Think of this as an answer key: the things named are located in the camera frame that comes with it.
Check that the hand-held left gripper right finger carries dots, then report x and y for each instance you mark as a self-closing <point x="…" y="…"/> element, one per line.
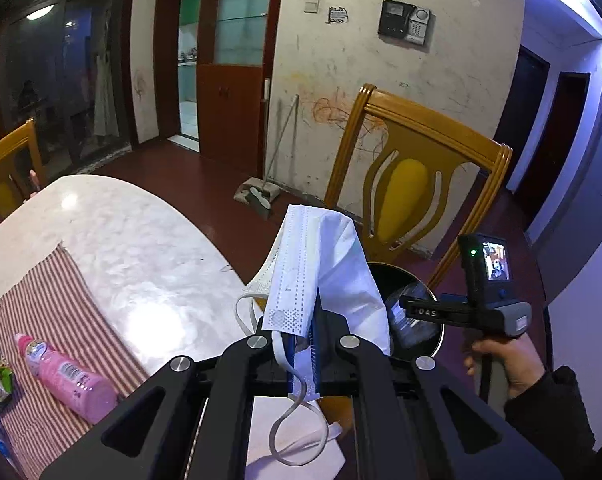
<point x="317" y="370"/>

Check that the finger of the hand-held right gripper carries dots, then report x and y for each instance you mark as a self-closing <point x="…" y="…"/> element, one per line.
<point x="426" y="311"/>

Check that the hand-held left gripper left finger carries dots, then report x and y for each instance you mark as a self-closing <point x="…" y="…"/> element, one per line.
<point x="292" y="365"/>

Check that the black bin with gold rim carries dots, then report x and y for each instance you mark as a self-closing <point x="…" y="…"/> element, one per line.
<point x="381" y="275"/>

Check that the white face mask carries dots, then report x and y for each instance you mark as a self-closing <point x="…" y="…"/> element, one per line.
<point x="331" y="260"/>

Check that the person's right forearm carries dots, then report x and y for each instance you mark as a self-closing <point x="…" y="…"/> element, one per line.
<point x="551" y="425"/>

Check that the person's right hand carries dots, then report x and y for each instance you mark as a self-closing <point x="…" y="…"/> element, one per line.
<point x="511" y="365"/>

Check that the dark wooden door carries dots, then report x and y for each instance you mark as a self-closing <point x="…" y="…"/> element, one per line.
<point x="523" y="110"/>
<point x="561" y="150"/>

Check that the pink drink bottle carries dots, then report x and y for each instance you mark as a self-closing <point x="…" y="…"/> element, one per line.
<point x="66" y="377"/>

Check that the red striped cloth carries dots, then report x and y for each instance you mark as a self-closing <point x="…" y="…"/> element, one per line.
<point x="46" y="310"/>

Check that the dark glass sliding door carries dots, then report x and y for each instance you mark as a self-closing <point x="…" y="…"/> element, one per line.
<point x="71" y="70"/>

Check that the wall intercom phone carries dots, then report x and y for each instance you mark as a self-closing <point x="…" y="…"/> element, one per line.
<point x="406" y="24"/>

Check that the torn wall sticker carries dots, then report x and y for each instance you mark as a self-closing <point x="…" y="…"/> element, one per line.
<point x="337" y="15"/>

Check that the white light switch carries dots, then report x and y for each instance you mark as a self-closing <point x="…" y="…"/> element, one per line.
<point x="311" y="6"/>

